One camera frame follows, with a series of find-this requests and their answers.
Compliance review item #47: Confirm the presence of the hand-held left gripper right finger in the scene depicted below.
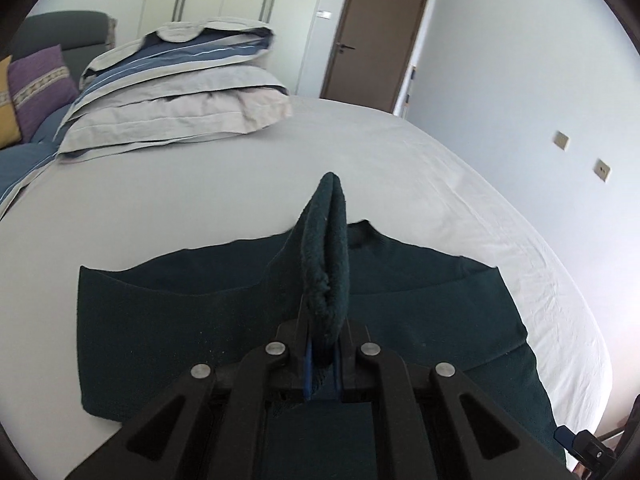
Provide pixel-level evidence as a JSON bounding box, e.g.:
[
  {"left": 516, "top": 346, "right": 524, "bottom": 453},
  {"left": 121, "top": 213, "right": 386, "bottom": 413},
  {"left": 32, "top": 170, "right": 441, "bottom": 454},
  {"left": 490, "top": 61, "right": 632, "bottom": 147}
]
[{"left": 339, "top": 318, "right": 576, "bottom": 480}]

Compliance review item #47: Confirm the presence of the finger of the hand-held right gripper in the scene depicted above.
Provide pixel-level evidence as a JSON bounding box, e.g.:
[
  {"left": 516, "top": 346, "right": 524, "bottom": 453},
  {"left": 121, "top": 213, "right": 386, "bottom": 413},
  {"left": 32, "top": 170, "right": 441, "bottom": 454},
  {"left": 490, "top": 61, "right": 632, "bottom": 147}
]
[{"left": 554, "top": 425, "right": 619, "bottom": 476}]

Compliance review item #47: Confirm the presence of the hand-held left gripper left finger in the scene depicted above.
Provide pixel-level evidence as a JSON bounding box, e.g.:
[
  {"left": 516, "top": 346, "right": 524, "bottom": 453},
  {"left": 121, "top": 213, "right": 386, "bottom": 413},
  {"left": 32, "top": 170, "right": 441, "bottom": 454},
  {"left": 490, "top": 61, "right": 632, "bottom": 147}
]
[{"left": 64, "top": 295, "right": 315, "bottom": 480}]

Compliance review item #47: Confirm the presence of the dark green knit sweater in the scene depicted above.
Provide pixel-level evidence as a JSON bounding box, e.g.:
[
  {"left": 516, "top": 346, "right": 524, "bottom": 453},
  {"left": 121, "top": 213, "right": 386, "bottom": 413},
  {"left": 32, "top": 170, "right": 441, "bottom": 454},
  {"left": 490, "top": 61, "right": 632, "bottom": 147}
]
[{"left": 77, "top": 171, "right": 568, "bottom": 480}]

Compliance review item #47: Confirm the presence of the white bed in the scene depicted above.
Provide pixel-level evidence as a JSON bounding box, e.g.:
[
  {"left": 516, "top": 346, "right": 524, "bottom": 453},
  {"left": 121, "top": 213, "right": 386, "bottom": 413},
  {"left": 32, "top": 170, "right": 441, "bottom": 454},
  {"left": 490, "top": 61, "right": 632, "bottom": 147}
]
[{"left": 0, "top": 94, "right": 617, "bottom": 480}]

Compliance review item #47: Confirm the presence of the thin pole by door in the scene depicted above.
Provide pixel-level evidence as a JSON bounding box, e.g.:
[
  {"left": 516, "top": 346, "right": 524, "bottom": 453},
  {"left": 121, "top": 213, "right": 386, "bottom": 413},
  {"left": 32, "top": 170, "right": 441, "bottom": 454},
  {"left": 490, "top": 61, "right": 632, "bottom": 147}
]
[{"left": 404, "top": 62, "right": 417, "bottom": 111}]

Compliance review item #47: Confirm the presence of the folded beige blue striped duvet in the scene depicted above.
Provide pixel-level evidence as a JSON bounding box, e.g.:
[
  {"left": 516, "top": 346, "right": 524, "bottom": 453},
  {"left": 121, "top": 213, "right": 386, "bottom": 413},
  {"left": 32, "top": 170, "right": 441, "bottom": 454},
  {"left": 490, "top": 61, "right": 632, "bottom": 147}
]
[{"left": 54, "top": 17, "right": 294, "bottom": 162}]

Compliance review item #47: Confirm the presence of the brown wooden door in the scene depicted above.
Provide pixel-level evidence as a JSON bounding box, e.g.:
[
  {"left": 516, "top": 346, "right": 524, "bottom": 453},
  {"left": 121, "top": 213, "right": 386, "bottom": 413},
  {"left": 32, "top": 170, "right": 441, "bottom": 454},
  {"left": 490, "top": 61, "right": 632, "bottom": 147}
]
[{"left": 320, "top": 0, "right": 432, "bottom": 115}]

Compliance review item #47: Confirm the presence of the blue pillow with beige edge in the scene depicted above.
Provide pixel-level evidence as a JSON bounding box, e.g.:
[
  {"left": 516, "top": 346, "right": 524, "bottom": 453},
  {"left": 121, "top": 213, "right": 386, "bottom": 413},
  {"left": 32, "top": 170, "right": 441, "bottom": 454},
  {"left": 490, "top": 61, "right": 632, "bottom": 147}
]
[{"left": 0, "top": 110, "right": 62, "bottom": 217}]

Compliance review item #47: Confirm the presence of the purple patterned cushion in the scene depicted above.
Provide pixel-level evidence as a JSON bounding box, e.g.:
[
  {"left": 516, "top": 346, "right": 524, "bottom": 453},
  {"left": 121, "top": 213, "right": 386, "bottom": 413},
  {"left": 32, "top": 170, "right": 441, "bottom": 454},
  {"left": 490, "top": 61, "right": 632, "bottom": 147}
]
[{"left": 7, "top": 44, "right": 81, "bottom": 141}]

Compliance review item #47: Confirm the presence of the yellow cushion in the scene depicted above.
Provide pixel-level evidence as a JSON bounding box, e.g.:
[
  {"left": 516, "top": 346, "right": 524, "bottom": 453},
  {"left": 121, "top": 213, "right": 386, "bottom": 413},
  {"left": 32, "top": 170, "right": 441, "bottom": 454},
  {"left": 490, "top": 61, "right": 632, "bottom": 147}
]
[{"left": 0, "top": 55, "right": 24, "bottom": 149}]

